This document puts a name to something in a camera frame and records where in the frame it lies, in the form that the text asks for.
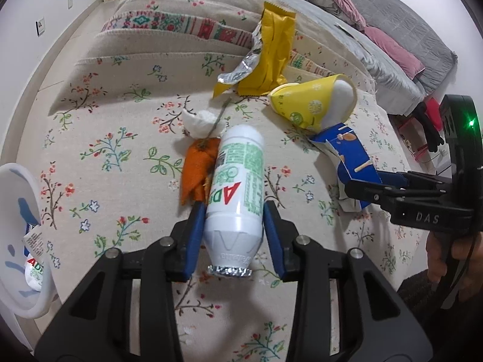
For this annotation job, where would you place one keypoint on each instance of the floral printed cloth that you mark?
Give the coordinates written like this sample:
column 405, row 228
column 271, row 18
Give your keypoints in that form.
column 113, row 181

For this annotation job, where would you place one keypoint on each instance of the dark fuzzy clothing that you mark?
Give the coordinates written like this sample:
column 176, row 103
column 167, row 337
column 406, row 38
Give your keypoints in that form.
column 415, row 309

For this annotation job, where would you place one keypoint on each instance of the beige blanket patterned band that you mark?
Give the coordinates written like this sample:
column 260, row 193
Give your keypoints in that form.
column 169, row 0

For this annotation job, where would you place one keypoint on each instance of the yellow foil snack wrapper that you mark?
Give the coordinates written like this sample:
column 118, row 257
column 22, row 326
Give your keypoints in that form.
column 275, row 45

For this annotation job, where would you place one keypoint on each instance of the yellow paper cup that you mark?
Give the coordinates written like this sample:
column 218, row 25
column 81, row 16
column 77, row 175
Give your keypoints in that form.
column 309, row 100

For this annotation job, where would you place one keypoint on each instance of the blue torn wrapper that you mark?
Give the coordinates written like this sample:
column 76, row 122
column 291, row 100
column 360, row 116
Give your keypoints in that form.
column 351, row 154

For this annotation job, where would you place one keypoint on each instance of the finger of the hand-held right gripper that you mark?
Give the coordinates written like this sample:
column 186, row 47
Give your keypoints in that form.
column 411, row 179
column 371, row 194

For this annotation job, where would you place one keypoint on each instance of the red and black object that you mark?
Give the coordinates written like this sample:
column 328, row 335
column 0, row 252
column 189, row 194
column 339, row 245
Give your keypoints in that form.
column 432, row 111

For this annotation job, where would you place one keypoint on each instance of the person's right hand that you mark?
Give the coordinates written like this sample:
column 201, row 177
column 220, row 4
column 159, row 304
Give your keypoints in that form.
column 437, row 260

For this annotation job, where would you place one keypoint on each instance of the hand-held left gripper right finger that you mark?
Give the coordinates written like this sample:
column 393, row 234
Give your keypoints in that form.
column 273, row 233

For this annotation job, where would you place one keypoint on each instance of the white nut snack packet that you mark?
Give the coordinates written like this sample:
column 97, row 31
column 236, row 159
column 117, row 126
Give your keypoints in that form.
column 36, row 239

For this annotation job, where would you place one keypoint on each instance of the crumpled white tissue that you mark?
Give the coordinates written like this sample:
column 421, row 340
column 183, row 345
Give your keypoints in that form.
column 196, row 120

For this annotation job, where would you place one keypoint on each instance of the white plastic bin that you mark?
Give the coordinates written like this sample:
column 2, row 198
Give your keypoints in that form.
column 11, row 203

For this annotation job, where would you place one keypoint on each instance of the paper card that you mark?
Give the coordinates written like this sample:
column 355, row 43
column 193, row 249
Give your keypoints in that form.
column 345, row 30

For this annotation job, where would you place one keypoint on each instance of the orange wrapper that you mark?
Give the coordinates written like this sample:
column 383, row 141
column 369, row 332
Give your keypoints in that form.
column 198, row 169

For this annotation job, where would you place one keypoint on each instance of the pink pillow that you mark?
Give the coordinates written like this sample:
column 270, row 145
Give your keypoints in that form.
column 392, row 49

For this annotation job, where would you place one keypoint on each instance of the red printed cardboard box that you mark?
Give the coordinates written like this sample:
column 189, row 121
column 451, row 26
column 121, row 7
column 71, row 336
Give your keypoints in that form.
column 405, row 135

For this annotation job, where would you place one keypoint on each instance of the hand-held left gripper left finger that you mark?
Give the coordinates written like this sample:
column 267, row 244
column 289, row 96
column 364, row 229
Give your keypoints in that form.
column 194, row 232

